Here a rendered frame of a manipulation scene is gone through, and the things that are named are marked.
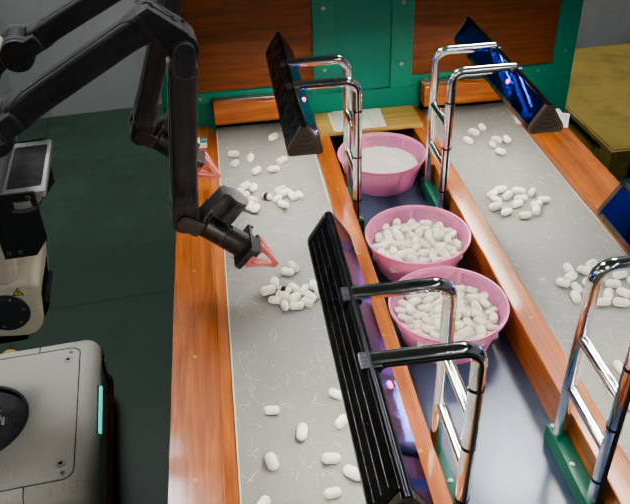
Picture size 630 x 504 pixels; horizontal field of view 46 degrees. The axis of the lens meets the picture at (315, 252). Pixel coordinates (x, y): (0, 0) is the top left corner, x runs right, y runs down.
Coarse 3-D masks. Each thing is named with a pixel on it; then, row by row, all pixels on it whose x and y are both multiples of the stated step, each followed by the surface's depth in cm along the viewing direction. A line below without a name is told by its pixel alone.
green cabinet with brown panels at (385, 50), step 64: (192, 0) 223; (256, 0) 225; (320, 0) 227; (384, 0) 230; (448, 0) 233; (512, 0) 236; (576, 0) 238; (256, 64) 237; (384, 64) 242; (448, 64) 246
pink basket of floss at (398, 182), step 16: (352, 144) 234; (368, 144) 236; (384, 144) 237; (400, 144) 235; (416, 144) 230; (352, 176) 221; (368, 176) 217; (384, 176) 216; (400, 176) 217; (368, 192) 222; (384, 192) 221; (400, 192) 223
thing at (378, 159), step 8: (368, 152) 233; (376, 152) 233; (384, 152) 232; (392, 152) 234; (400, 152) 232; (408, 152) 232; (368, 160) 228; (376, 160) 228; (384, 160) 228; (392, 160) 229; (400, 160) 229; (408, 160) 229; (416, 160) 228; (368, 168) 224; (376, 168) 224; (384, 168) 224; (392, 168) 225; (400, 168) 225; (408, 168) 224
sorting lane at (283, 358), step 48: (240, 144) 239; (288, 240) 194; (240, 288) 178; (240, 336) 164; (288, 336) 164; (240, 384) 152; (288, 384) 152; (336, 384) 152; (240, 432) 142; (288, 432) 142; (336, 432) 141; (240, 480) 133; (288, 480) 133; (336, 480) 133
